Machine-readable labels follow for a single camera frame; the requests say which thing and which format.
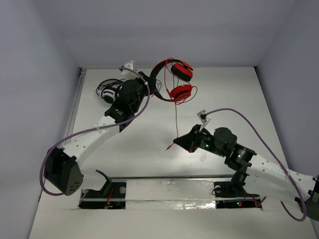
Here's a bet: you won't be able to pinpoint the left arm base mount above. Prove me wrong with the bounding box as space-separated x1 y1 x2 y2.
78 179 127 210

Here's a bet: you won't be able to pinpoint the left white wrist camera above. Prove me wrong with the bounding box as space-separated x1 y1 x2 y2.
120 60 137 76

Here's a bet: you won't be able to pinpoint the red black headphones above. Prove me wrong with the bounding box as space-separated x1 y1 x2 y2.
150 57 197 105

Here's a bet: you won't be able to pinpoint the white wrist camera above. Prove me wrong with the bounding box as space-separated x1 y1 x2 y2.
120 60 137 76
197 110 211 131

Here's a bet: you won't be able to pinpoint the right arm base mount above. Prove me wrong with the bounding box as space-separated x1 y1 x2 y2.
211 181 262 209

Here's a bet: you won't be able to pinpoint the red headphone cable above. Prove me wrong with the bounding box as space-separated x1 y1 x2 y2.
163 57 198 151

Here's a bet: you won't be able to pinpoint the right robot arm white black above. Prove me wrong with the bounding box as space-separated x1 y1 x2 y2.
173 124 319 221

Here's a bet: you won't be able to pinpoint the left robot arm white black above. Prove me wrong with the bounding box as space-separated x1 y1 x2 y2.
39 72 157 196

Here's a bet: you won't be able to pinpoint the white black headphones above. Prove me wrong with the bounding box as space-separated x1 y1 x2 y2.
96 78 124 104

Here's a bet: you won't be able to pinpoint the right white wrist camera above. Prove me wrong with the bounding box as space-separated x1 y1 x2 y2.
197 110 211 131

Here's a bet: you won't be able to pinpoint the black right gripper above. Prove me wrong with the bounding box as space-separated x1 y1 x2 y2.
173 124 226 157

